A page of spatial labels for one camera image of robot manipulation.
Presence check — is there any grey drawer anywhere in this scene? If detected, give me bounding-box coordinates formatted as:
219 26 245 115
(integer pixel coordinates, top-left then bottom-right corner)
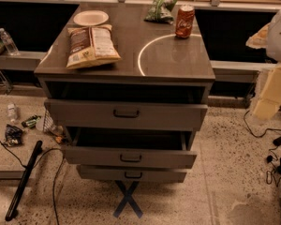
77 165 186 183
44 99 207 131
63 127 197 169

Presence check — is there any green can on floor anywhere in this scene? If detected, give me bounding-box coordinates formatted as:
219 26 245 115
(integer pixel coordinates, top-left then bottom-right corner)
22 115 40 128

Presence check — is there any black cable left floor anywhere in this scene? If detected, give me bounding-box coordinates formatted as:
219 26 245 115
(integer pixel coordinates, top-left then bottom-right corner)
0 128 67 225

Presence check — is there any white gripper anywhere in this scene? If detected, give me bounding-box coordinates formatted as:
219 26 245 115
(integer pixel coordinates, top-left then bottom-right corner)
245 24 281 121

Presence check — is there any brown white chip bag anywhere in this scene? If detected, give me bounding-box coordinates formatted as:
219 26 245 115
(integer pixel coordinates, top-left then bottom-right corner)
67 24 121 69

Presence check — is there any black bar left floor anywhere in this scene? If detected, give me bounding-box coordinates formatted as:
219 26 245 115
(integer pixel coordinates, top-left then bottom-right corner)
5 141 42 221

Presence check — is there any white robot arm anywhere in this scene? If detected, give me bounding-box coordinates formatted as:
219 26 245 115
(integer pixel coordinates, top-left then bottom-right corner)
245 10 281 123

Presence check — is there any bottom grey drawer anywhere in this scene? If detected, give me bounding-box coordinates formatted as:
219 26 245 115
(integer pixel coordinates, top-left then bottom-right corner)
77 165 186 183

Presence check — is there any orange coke can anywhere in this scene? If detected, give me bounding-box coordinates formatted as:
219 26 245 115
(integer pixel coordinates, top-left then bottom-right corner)
175 5 195 38

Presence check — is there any green snack bag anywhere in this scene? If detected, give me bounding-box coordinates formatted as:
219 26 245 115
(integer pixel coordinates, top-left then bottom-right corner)
144 0 178 23

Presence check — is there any black power adapter cable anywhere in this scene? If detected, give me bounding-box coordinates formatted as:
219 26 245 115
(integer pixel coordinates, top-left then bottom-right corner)
243 110 281 186

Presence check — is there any wire mesh basket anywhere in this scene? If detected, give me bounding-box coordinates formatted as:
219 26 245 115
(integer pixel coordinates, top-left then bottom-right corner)
42 110 63 136

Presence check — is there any grey drawer cabinet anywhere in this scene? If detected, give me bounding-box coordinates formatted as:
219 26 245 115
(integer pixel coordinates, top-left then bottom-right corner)
34 2 216 184

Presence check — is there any dark snack bag on floor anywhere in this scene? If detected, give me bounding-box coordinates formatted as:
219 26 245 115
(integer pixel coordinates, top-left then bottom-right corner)
5 124 23 146

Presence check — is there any small water bottle on floor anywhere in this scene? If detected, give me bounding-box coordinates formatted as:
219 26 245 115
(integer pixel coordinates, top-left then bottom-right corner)
7 103 18 123

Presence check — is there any top grey drawer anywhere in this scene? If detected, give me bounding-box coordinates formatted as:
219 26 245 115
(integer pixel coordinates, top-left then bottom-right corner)
44 99 207 131

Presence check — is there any middle grey drawer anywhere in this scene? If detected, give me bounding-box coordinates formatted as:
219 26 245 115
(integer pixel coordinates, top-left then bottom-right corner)
63 127 197 169

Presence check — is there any clear water bottle on ledge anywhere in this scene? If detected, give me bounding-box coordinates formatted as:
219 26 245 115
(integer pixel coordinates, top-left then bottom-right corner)
0 28 20 55

